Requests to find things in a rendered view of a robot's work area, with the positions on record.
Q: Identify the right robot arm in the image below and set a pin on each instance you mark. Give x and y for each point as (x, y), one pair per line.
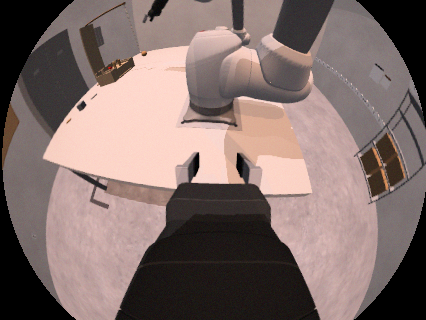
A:
(238, 20)

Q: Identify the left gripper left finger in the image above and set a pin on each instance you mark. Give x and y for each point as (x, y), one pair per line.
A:
(185, 172)

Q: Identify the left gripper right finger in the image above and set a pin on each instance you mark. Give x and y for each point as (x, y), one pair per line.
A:
(247, 171)

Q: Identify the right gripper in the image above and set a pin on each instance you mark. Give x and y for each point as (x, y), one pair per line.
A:
(155, 10)

